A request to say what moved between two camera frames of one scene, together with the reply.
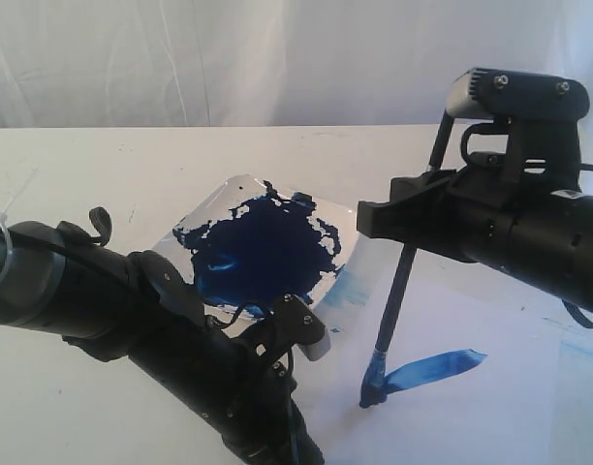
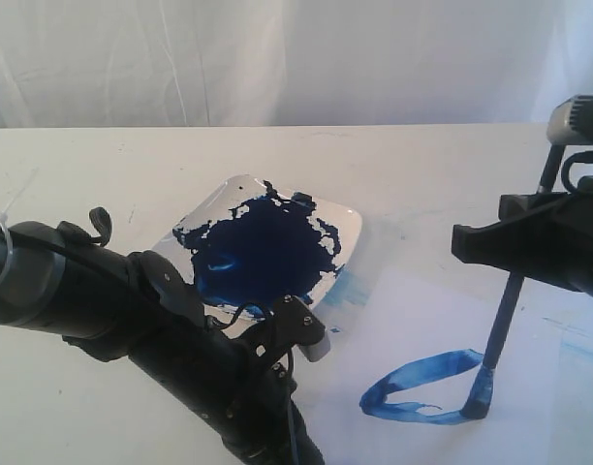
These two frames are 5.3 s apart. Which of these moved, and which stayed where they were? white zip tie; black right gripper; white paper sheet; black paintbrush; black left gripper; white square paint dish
Moved: black right gripper; black paintbrush
Stayed: white paper sheet; white zip tie; white square paint dish; black left gripper
